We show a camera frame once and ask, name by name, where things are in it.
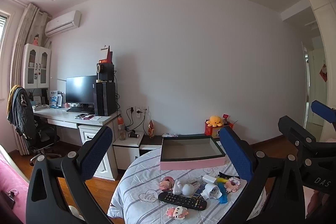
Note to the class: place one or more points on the white air conditioner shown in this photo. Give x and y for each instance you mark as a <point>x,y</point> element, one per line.
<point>63,24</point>

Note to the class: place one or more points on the black cylinder device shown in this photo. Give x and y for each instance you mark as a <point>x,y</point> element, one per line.
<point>133,134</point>

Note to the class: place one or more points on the red storage crate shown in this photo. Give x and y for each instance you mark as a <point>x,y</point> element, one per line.
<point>211,132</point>

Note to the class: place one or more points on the black computer monitor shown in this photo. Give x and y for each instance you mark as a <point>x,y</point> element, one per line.
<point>80,90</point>

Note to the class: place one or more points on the white round ball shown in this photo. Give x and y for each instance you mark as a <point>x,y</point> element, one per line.
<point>189,190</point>

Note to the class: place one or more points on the white glass-door cabinet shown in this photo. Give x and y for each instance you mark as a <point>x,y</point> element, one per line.
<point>36,66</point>

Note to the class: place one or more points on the red gift box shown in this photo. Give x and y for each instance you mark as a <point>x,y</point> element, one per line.
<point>106,57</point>

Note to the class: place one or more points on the white wall outlet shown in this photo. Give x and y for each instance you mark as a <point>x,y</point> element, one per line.
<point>139,110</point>

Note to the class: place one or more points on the pink package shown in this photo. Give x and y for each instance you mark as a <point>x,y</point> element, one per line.
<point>89,117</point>

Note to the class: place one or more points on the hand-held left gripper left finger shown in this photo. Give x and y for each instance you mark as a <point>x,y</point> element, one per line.
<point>97,151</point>

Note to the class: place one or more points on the window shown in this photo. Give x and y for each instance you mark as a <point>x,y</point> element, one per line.
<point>3,37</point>

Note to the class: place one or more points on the black computer tower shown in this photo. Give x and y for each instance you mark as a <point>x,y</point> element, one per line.
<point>105,99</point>

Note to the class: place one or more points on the stack of books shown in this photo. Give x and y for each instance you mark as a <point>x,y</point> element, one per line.
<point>40,107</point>

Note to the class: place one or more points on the yellow octopus plush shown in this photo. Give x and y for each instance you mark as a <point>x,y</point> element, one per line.
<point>214,121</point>

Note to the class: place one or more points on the black keyboard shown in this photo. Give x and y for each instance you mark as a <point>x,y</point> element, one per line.
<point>80,109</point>

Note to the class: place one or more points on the black remote control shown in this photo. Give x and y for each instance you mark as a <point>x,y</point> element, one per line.
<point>181,200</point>

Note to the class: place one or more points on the orange snack bag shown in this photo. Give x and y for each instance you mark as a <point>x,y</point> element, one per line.
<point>151,130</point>

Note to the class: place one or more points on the white travel adapter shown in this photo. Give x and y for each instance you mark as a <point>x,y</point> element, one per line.
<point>212,191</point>

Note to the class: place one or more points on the person's right hand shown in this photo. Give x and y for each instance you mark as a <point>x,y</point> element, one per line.
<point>313,205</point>

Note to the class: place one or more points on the colourful flat packet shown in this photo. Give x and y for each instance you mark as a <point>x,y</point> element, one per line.
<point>170,135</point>

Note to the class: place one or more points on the yellow highlighter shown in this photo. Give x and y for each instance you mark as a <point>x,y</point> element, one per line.
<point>222,180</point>

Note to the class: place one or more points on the orange-capped bottle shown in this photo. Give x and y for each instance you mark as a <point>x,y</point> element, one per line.
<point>121,129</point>

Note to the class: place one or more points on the dark blue case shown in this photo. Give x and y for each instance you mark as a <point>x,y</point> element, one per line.
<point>198,190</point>

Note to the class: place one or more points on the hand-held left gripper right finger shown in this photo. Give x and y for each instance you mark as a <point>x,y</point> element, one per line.
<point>236,153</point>

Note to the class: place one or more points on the black speaker box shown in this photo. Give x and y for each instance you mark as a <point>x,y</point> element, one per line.
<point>106,71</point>

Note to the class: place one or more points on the small doll figure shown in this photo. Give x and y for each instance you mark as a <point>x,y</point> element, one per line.
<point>36,40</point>

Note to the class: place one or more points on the pink white block toy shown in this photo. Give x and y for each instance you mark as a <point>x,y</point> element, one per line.
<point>176,212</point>
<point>233,184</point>

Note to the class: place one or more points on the white desk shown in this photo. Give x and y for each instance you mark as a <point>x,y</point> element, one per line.
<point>60,116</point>

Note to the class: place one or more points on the black office chair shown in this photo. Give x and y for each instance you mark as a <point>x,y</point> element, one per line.
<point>42,134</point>

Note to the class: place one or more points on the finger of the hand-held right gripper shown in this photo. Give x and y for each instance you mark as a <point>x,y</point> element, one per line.
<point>321,108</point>
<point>291,128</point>

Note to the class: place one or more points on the red door decoration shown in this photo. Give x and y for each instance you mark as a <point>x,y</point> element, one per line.
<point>324,73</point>

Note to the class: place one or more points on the grey black jacket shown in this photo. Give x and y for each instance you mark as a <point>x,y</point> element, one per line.
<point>21,111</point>

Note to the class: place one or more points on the white nightstand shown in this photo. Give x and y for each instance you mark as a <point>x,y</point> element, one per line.
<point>126,150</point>

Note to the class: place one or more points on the beige curtain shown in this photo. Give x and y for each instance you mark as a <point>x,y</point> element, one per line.
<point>25,29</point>

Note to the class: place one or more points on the pink cardboard box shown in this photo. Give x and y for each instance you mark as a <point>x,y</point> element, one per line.
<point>191,164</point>

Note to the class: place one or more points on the black hair clip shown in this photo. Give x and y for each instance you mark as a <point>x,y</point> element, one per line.
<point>228,175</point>

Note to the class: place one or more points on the dark low cabinet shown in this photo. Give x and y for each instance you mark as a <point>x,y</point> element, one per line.
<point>151,141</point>

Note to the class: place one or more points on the white plug charger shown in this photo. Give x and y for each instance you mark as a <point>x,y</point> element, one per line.
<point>209,178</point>

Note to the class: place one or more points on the blue white carton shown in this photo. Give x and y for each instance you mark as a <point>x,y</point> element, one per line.
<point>55,99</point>

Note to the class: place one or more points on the blue flat pack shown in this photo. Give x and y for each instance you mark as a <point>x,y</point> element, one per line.
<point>223,196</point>

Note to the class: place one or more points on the white figurine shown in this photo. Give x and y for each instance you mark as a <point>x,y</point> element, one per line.
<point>178,186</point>

